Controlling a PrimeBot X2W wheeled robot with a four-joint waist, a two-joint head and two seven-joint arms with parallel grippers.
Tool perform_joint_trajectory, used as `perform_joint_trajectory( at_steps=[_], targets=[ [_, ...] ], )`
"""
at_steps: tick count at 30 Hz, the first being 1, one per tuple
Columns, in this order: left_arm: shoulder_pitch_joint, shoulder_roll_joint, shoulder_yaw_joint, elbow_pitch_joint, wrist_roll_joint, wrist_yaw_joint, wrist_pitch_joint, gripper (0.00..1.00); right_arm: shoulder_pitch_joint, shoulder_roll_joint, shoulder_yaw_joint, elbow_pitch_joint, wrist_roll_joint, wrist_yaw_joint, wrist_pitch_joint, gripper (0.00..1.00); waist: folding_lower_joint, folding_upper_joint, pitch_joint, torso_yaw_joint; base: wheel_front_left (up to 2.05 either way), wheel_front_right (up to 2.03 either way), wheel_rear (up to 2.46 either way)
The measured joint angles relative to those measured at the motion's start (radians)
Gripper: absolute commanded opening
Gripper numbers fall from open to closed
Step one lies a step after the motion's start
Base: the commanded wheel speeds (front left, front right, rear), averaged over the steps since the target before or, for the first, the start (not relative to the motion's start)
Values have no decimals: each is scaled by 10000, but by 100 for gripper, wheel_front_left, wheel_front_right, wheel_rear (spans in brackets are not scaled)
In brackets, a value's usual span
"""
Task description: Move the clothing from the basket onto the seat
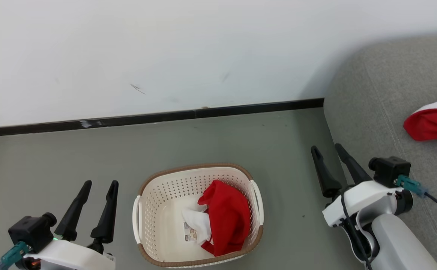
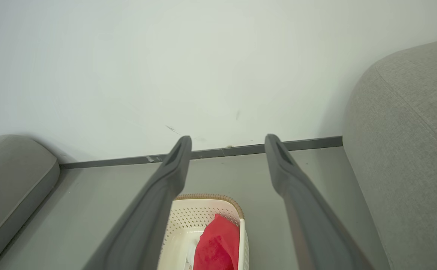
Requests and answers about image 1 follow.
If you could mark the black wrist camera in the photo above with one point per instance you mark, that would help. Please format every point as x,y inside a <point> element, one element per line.
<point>389,170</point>
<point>30,230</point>

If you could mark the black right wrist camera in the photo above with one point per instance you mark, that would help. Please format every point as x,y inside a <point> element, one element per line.
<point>389,170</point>

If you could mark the paper basket label sticker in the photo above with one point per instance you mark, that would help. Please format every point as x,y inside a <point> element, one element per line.
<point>190,233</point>

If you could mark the black wall baseboard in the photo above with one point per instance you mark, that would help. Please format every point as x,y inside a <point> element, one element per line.
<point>147,117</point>

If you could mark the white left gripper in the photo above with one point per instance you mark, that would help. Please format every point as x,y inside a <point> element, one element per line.
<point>68,257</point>

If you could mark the red and white garment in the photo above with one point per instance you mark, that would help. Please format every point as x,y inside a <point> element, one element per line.
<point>432,125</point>
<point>227,217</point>

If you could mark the cream perforated laundry basket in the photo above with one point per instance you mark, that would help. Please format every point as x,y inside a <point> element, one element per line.
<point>165,195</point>

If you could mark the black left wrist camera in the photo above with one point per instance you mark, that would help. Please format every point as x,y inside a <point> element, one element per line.
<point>30,230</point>

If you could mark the grey fabric sofa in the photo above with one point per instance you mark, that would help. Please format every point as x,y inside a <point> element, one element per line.
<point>383,93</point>

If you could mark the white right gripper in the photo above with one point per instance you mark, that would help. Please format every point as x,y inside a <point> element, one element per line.
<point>368,200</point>

